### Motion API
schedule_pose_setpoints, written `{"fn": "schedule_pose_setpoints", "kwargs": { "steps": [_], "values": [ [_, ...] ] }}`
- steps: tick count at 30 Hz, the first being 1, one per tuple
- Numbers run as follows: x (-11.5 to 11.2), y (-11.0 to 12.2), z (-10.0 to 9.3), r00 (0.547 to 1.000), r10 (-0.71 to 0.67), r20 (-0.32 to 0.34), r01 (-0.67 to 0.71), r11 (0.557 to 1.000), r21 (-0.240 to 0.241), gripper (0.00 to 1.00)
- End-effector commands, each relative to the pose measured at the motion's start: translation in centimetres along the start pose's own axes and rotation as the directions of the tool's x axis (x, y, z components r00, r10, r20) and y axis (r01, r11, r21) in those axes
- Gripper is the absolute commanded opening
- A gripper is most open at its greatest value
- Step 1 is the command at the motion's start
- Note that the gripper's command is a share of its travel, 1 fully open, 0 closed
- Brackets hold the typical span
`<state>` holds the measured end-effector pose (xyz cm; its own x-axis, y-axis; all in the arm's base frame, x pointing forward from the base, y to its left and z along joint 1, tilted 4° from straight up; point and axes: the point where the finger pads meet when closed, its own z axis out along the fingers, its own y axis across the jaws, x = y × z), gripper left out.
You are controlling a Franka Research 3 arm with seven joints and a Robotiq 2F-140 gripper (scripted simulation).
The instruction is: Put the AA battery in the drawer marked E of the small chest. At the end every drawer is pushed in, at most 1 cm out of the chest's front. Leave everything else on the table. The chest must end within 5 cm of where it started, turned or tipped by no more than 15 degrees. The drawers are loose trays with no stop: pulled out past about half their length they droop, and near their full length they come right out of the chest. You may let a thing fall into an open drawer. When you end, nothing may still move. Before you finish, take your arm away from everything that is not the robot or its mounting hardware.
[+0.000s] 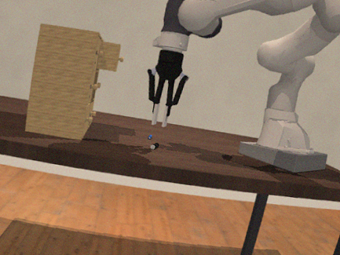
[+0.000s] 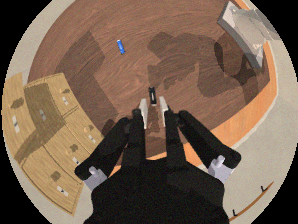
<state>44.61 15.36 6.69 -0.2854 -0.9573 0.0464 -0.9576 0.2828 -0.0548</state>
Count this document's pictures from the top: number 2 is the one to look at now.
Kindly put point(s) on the tan wooden chest of drawers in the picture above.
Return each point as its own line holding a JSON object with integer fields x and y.
{"x": 38, "y": 140}

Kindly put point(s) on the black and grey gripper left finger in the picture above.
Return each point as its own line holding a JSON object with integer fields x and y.
{"x": 109, "y": 150}

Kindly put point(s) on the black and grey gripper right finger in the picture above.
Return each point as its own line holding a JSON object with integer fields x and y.
{"x": 219, "y": 159}

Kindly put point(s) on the light wooden drawer front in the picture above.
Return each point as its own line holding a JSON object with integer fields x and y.
{"x": 79, "y": 124}
{"x": 40, "y": 169}
{"x": 61, "y": 97}
{"x": 18, "y": 127}
{"x": 66, "y": 153}
{"x": 41, "y": 110}

